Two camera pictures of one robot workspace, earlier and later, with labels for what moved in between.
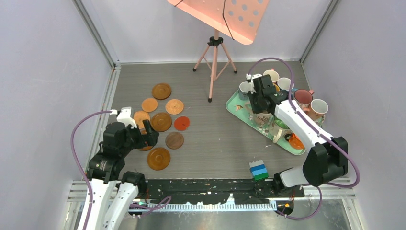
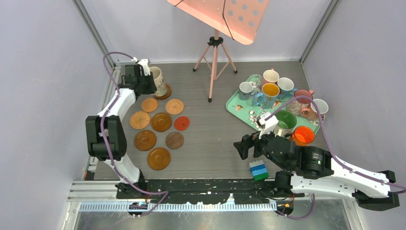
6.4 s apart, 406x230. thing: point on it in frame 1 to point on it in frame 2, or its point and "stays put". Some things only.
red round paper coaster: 181,123 stays put
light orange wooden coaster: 174,107 stays put
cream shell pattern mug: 262,121 to 160,85
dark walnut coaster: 174,140 stays put
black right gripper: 255,109 to 247,141
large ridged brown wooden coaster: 161,122 stays put
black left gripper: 150,139 to 152,88
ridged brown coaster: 158,158 stays put
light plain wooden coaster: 149,105 stays put
